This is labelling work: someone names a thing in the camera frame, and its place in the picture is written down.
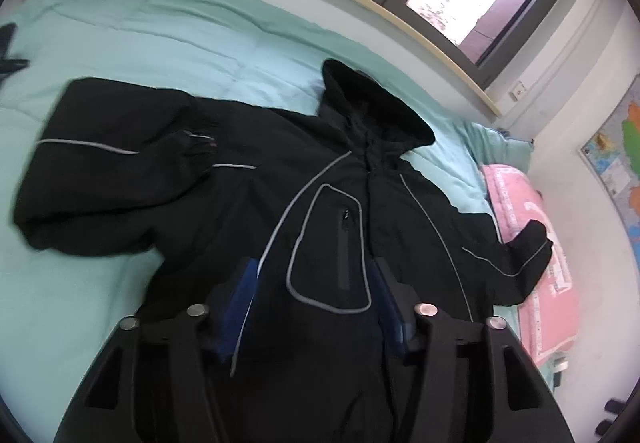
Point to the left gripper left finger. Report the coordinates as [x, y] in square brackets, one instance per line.
[223, 315]

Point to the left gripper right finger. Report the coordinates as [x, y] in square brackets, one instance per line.
[398, 308]

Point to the black hooded jacket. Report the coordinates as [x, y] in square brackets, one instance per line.
[123, 168]

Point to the green pillow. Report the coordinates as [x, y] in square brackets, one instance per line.
[489, 147]

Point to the world map poster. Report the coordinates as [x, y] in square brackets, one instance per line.
[613, 154]

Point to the mint green quilt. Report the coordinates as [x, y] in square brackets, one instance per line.
[56, 311]

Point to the phone on selfie stick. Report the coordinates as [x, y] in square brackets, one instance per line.
[9, 66]

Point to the white wall socket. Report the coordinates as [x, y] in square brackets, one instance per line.
[518, 91]

